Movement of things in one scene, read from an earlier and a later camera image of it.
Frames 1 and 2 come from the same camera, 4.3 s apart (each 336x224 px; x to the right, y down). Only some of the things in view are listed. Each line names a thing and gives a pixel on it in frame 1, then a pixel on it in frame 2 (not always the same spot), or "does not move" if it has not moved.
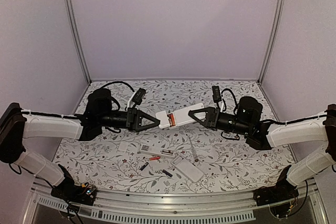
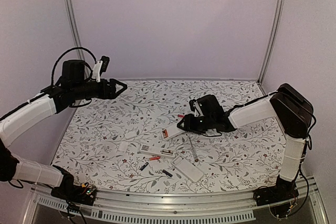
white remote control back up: (193, 173) does not move
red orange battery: (154, 158) does not move
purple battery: (167, 173) does not move
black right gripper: (211, 117) → (189, 124)
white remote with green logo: (181, 116) → (168, 132)
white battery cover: (123, 146) does not move
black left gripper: (134, 120) → (111, 94)
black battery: (144, 166) does not move
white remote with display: (158, 151) does not move
